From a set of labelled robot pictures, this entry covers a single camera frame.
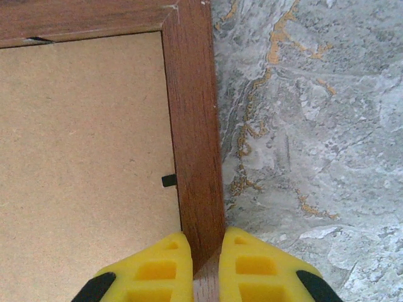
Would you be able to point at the brown wooden picture frame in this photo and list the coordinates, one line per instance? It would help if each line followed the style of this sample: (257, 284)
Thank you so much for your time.
(195, 126)

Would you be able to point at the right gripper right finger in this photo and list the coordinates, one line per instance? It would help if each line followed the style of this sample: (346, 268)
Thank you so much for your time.
(258, 277)

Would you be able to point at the black frame retaining tab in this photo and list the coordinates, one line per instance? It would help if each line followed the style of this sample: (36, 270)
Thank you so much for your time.
(169, 181)

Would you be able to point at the brown fibreboard backing board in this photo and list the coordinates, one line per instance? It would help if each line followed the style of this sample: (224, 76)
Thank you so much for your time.
(78, 141)

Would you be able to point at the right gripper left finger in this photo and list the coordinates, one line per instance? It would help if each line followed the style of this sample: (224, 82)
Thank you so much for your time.
(157, 277)

